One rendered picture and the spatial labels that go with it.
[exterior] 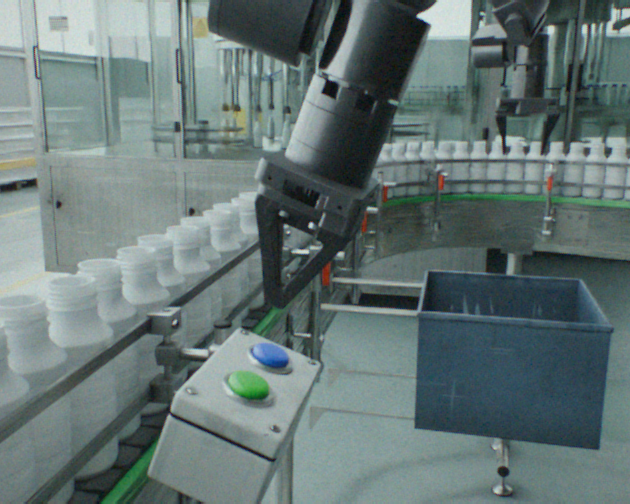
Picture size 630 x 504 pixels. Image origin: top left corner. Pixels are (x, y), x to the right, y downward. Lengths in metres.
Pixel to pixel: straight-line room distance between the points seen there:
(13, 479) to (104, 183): 4.18
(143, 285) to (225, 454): 0.26
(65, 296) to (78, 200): 4.18
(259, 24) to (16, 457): 0.32
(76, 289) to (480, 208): 1.93
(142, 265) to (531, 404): 0.80
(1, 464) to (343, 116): 0.31
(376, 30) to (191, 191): 4.04
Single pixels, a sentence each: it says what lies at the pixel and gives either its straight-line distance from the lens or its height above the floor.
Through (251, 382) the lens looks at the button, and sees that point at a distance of 0.51.
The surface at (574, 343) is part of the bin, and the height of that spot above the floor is 0.91.
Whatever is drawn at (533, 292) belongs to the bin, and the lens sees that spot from 1.56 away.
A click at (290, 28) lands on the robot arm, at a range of 0.43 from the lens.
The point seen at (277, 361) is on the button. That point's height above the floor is 1.11.
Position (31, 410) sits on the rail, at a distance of 0.53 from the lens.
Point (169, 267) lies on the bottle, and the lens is 0.77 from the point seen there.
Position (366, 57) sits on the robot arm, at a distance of 0.43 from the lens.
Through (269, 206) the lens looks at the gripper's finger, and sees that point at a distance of 0.45.
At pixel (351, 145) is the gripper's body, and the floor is 1.29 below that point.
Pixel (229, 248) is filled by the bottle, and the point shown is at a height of 1.12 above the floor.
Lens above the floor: 1.32
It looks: 13 degrees down
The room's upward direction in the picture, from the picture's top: 1 degrees clockwise
